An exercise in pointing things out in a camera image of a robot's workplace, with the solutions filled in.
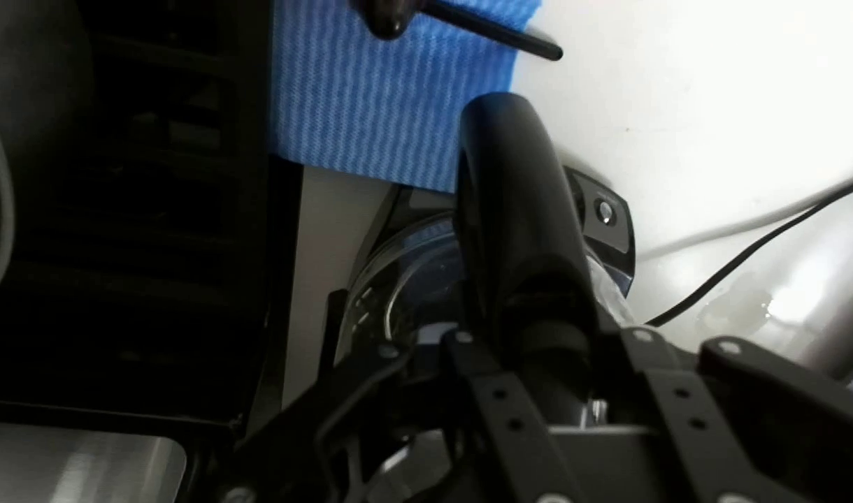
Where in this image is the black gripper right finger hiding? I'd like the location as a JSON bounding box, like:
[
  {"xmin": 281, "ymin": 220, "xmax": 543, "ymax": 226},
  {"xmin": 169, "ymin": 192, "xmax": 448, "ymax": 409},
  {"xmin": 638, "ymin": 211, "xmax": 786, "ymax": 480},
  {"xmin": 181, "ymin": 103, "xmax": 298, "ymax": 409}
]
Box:
[{"xmin": 617, "ymin": 325, "xmax": 853, "ymax": 503}]

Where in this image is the black power cord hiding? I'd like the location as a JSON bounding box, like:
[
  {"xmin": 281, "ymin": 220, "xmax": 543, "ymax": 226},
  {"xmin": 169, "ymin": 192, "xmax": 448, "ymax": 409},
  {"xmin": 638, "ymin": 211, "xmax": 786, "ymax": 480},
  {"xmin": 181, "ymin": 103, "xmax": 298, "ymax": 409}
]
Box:
[{"xmin": 646, "ymin": 177, "xmax": 853, "ymax": 331}]

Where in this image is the stainless steel gas stove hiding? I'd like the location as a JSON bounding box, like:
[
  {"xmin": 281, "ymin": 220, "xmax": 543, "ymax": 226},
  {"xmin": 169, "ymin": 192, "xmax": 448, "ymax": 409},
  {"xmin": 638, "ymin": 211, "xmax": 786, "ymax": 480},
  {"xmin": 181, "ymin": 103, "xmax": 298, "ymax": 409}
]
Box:
[{"xmin": 0, "ymin": 0, "xmax": 301, "ymax": 503}]

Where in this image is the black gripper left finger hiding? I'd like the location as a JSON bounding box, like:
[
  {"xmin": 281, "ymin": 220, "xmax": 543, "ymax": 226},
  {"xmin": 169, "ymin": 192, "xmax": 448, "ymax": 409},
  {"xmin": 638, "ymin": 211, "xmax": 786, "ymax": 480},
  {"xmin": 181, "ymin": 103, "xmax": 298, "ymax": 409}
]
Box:
[{"xmin": 213, "ymin": 331, "xmax": 582, "ymax": 503}]

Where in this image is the black utensil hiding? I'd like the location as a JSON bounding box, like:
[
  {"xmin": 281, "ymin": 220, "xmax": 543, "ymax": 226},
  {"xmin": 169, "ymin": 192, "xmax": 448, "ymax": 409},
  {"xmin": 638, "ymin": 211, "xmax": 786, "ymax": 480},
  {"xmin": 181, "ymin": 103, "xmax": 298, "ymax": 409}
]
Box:
[{"xmin": 358, "ymin": 0, "xmax": 565, "ymax": 65}]

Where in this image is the blue dish cloth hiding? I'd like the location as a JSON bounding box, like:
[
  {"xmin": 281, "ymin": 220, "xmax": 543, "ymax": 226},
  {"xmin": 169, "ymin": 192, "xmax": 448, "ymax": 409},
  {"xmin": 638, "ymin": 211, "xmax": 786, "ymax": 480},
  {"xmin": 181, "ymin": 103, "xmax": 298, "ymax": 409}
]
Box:
[{"xmin": 267, "ymin": 0, "xmax": 545, "ymax": 192}]

